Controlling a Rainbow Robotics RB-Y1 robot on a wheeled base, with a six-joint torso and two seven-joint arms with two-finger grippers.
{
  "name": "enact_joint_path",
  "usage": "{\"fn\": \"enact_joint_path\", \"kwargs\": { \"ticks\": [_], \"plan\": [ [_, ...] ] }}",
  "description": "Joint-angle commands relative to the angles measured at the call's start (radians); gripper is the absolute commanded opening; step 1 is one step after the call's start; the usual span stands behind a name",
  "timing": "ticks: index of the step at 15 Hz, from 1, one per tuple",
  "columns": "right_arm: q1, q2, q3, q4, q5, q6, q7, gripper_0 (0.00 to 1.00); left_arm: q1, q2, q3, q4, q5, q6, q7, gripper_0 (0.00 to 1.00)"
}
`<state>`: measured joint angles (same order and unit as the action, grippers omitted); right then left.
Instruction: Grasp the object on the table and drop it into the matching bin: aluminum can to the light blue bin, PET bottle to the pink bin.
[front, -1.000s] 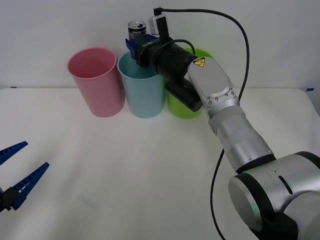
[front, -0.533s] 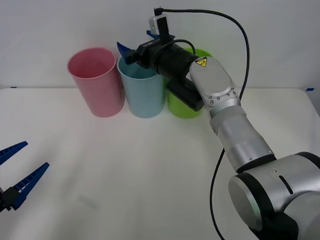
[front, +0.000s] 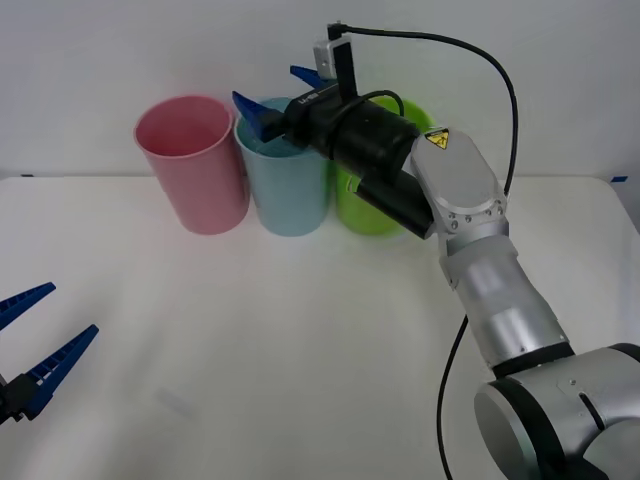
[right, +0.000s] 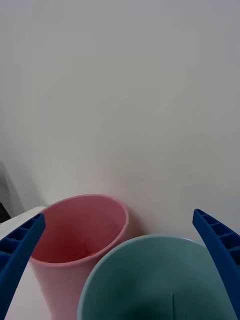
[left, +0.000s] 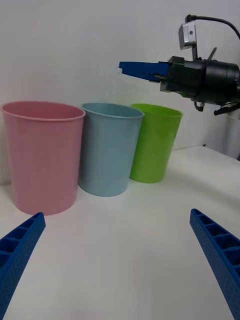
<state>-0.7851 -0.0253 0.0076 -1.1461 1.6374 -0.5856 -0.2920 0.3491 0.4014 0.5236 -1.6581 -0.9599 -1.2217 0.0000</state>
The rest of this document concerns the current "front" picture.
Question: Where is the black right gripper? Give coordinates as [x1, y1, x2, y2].
[232, 64, 359, 157]

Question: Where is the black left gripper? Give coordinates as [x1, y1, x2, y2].
[0, 282, 100, 427]

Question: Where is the pale blue plastic bin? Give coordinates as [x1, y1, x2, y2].
[233, 97, 331, 237]

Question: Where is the pink plastic bin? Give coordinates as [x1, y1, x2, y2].
[133, 95, 250, 236]

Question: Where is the green plastic bin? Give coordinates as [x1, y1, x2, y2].
[335, 98, 436, 236]

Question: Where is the right arm wrist camera box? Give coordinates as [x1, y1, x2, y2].
[310, 20, 359, 99]

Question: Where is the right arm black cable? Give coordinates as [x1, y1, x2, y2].
[327, 20, 518, 480]

